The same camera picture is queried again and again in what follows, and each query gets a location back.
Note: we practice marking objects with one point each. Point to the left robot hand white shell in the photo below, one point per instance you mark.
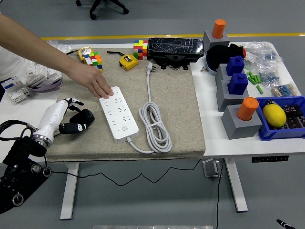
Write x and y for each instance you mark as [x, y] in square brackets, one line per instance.
[51, 117]

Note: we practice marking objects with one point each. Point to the person's hand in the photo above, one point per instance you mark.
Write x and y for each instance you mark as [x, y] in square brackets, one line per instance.
[91, 80]

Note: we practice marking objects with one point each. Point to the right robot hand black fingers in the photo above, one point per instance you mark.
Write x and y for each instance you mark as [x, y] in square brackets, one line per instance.
[284, 224]

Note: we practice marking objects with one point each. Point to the black plug adapter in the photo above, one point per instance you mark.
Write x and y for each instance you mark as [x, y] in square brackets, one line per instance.
[82, 116]

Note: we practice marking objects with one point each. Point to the white power strip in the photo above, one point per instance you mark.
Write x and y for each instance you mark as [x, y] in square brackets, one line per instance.
[119, 114]

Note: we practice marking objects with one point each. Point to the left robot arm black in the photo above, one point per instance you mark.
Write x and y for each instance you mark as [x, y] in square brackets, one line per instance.
[21, 155]

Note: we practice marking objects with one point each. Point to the person's forearm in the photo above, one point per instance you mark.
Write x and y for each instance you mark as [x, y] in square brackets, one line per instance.
[33, 45]

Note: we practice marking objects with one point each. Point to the colourful puzzle cube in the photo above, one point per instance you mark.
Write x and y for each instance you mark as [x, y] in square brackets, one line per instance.
[94, 59]
[140, 48]

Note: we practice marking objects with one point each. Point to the round yellow tape measure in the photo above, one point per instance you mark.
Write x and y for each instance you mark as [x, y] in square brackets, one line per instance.
[85, 52]

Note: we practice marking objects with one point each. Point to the square yellow tape measure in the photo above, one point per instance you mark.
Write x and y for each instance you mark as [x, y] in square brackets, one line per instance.
[128, 63]

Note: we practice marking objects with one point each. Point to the white circuit breaker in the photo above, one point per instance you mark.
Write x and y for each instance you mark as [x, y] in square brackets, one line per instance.
[15, 91]

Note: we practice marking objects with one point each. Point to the clear bag of screws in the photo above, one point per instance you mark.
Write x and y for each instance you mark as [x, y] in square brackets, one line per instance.
[60, 47]

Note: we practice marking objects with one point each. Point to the white table leg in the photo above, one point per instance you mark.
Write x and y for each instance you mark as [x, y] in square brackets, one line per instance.
[69, 190]
[236, 186]

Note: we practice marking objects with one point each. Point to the black table control panel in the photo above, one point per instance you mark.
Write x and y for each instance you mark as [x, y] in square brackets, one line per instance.
[270, 159]

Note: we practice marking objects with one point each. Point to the black office chair base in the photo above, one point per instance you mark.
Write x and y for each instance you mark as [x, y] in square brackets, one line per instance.
[107, 6]

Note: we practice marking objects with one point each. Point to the grey-brown mat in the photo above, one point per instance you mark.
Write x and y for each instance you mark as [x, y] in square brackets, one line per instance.
[171, 107]

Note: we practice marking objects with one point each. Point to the blue plastic bin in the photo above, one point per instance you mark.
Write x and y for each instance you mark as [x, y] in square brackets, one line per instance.
[281, 134]

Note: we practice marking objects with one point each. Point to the black wrapped box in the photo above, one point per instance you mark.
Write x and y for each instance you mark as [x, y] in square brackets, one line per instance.
[176, 46]

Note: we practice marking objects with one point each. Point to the silver metal hook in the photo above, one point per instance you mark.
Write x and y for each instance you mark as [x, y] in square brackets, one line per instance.
[210, 168]

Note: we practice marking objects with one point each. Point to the grey square block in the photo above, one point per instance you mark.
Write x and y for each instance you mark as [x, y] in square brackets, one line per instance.
[221, 72]
[225, 97]
[238, 128]
[210, 40]

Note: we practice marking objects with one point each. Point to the dark electronic components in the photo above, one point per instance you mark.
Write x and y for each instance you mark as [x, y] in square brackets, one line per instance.
[294, 115]

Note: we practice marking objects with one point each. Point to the yellow lemon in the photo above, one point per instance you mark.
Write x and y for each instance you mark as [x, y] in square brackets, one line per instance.
[274, 115]

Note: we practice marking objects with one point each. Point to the small metal screws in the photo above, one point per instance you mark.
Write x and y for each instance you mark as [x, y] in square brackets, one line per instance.
[203, 69]

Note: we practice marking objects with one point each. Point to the orange cylinder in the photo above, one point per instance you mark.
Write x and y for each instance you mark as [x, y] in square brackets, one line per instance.
[247, 108]
[219, 28]

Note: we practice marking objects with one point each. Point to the small black white toy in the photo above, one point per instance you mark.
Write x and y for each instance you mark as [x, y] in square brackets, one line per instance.
[271, 103]

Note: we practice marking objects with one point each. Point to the black fabric bundle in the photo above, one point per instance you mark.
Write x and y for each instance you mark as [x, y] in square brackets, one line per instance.
[218, 56]

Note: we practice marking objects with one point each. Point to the clear bag of resistors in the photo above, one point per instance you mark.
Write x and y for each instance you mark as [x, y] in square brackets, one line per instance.
[286, 90]

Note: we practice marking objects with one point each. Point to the small green cylinder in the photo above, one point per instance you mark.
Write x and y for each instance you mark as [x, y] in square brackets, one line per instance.
[257, 79]
[252, 80]
[259, 90]
[249, 75]

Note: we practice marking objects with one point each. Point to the blue stepped block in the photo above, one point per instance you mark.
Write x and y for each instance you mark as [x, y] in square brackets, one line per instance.
[238, 83]
[236, 65]

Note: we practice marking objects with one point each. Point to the clear bag blue parts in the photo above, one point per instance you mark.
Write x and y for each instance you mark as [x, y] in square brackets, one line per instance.
[269, 77]

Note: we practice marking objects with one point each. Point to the small white packet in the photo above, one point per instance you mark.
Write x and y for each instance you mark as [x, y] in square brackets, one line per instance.
[251, 56]

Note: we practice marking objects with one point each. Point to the large clear plastic bag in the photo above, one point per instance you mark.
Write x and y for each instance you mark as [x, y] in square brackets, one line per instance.
[264, 53]

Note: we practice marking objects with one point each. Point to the white wall socket panel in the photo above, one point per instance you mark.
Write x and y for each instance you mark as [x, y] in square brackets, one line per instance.
[35, 76]
[54, 76]

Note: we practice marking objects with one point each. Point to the black plastic bracket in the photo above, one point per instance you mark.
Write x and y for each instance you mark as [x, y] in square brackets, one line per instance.
[175, 59]

